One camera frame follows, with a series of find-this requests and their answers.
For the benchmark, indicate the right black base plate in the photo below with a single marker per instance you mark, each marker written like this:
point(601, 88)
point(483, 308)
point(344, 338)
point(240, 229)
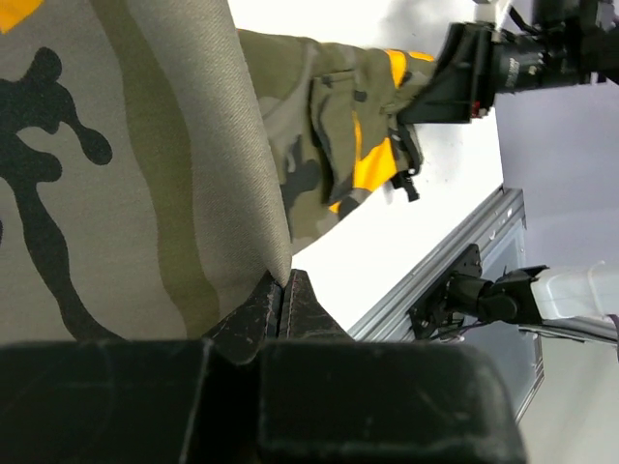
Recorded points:
point(430, 311)

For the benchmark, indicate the aluminium mounting rail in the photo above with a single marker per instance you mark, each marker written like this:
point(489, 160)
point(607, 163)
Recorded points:
point(497, 228)

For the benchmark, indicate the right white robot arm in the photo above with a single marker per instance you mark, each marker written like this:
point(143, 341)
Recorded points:
point(567, 43)

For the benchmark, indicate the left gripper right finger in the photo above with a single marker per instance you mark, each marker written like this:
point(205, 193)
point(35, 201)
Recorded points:
point(331, 400)

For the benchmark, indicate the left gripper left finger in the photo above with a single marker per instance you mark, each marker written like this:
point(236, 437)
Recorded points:
point(175, 401)

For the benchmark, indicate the yellow camouflage trousers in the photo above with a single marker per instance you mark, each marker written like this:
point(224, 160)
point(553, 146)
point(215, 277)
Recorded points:
point(157, 161)

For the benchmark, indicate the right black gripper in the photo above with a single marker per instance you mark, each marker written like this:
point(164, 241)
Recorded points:
point(457, 90)

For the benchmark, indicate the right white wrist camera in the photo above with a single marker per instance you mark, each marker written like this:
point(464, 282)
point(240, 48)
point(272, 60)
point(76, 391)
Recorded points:
point(492, 11)

